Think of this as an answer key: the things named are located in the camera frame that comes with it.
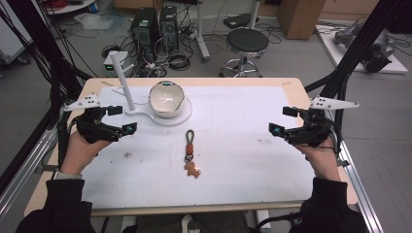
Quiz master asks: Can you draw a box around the wooden table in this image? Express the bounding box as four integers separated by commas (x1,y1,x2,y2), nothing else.
23,76,360,218

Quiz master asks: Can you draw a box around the black metal frame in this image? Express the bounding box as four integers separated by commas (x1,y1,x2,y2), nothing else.
303,0,412,101
0,0,98,195

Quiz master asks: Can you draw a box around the black flat device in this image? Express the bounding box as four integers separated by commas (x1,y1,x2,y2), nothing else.
223,13,260,30

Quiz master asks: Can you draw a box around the grey robot device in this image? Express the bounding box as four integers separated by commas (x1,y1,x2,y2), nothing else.
332,21,398,74

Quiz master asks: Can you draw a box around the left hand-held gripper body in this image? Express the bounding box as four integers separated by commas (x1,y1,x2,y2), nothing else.
62,92,130,145

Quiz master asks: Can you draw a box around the white ceramic bowl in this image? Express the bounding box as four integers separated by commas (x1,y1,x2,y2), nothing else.
148,80,187,118

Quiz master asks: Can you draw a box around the cardboard box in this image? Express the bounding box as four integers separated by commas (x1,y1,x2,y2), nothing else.
277,0,326,41

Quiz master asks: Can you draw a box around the black round stool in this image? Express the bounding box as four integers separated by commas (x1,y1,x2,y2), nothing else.
219,26,271,79

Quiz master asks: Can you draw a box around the gingerbread man keychain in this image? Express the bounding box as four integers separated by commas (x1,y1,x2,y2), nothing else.
183,128,202,180

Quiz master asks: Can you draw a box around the white stand with post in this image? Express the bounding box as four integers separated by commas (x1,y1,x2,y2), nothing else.
109,50,193,128

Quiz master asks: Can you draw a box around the clear plastic bag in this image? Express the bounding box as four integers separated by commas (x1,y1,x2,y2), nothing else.
73,12,115,32

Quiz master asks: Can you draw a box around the white desk leg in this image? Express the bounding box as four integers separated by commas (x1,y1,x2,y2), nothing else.
194,0,212,63

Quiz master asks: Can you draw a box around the white floor board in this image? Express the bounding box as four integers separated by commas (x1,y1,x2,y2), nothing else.
315,23,409,76

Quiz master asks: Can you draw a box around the white table mat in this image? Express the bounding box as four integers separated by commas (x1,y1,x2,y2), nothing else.
80,84,318,211

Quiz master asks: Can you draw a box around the slim black computer tower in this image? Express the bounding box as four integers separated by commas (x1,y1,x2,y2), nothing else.
158,5,180,53

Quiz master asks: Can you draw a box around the grey wrist cuff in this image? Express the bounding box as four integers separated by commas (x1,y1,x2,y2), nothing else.
52,170,84,181

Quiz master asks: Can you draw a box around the aluminium rail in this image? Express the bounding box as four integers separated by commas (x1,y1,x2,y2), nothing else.
335,138,386,233
0,128,60,222

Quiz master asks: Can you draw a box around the large black computer tower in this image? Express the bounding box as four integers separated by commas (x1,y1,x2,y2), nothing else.
129,7,162,63

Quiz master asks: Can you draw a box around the grey panel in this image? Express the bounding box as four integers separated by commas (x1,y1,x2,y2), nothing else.
0,0,34,66

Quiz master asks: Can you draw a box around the white round table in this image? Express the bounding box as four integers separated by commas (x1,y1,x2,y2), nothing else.
44,0,99,16

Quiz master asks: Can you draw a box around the white power supply box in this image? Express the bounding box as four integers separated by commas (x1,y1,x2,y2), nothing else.
103,50,129,79

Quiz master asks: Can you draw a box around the coiled black cable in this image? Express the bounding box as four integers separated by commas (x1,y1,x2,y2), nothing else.
167,50,192,72

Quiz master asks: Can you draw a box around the person's right hand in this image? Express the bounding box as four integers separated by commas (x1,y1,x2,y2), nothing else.
293,137,343,183

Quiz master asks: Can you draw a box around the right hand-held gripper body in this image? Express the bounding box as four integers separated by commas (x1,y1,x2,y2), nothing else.
284,95,361,149

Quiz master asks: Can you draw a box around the person's left hand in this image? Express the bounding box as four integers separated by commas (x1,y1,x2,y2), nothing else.
59,130,113,176

